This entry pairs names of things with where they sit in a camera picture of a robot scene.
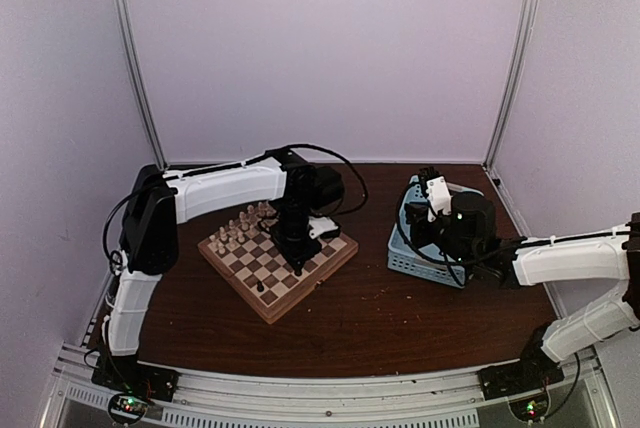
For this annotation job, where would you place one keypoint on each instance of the light blue plastic basket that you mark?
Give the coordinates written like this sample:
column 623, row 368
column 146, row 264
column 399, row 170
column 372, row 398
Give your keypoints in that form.
column 430, row 265

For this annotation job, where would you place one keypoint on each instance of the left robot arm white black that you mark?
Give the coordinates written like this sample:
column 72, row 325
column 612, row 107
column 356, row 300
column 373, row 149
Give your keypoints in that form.
column 162, row 200

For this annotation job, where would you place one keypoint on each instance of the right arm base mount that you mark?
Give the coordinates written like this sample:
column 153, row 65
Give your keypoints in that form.
column 515, row 378

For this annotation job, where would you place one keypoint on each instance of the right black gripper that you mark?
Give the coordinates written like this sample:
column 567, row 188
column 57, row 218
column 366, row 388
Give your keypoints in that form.
column 420, row 211

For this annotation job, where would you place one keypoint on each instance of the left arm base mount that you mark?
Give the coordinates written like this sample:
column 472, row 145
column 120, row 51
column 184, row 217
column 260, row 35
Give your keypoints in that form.
column 127, row 375

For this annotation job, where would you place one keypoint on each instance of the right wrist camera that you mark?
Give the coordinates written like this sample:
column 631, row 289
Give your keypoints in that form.
column 436, row 192

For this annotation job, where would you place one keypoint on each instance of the aluminium frame post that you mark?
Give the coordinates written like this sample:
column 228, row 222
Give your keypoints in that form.
column 524, row 32
column 137, row 82

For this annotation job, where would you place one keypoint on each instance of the wooden chess board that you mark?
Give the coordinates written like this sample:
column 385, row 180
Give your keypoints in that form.
column 283, row 288

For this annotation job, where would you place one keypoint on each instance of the left aluminium frame post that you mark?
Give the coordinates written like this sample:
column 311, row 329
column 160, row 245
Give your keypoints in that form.
column 137, row 82

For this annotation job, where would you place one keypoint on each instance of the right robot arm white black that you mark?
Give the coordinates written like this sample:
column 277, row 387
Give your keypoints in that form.
column 611, row 254

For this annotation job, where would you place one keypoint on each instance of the right aluminium frame post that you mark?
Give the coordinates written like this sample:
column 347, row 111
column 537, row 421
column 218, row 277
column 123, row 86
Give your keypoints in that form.
column 524, row 32

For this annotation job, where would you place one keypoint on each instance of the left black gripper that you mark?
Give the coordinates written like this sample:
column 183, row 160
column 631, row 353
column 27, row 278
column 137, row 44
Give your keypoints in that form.
column 295, row 256

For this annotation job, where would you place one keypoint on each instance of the row of white chess pieces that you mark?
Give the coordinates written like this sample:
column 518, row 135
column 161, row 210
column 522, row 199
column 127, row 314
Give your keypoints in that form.
column 248, row 231

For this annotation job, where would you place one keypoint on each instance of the front aluminium rail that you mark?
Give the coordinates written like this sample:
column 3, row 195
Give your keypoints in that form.
column 451, row 398

